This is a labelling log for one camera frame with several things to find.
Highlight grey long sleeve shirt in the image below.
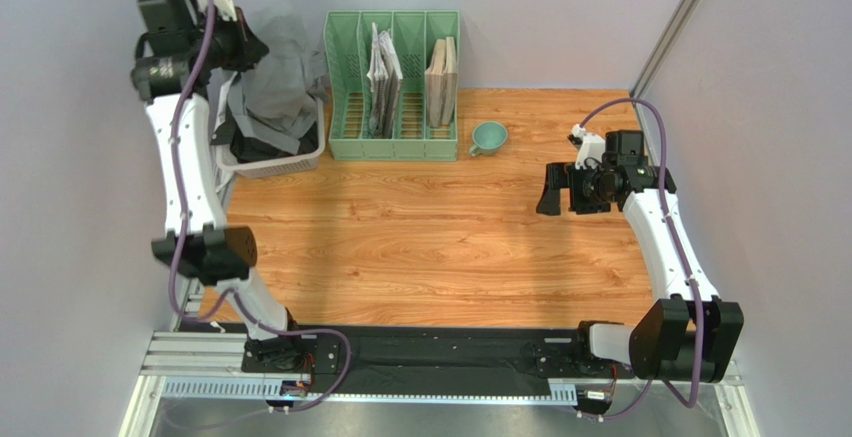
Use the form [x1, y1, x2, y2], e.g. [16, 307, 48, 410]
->
[214, 4, 327, 151]

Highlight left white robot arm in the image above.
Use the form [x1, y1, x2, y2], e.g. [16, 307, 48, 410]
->
[131, 0, 313, 374]

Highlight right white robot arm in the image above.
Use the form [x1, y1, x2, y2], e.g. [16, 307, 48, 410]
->
[536, 125, 744, 383]

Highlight teal cup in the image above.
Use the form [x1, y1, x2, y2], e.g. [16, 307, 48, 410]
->
[468, 121, 509, 157]

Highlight black striped shirt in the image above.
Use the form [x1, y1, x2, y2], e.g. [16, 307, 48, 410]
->
[211, 122, 319, 164]

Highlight white laundry basket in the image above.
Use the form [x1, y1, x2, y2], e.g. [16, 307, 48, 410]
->
[212, 98, 327, 179]

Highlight brown books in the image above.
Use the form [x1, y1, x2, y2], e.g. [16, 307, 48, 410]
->
[424, 36, 458, 127]

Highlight grey magazines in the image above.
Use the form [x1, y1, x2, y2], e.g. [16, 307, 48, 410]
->
[366, 22, 404, 139]

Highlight green file organizer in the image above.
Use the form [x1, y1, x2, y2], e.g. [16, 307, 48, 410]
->
[324, 10, 461, 162]

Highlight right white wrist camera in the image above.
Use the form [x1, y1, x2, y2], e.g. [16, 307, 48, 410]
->
[568, 124, 606, 170]

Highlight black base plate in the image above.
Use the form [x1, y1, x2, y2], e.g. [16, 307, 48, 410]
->
[238, 326, 632, 397]

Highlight aluminium frame rail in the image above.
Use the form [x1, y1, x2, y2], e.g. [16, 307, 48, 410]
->
[136, 329, 743, 406]

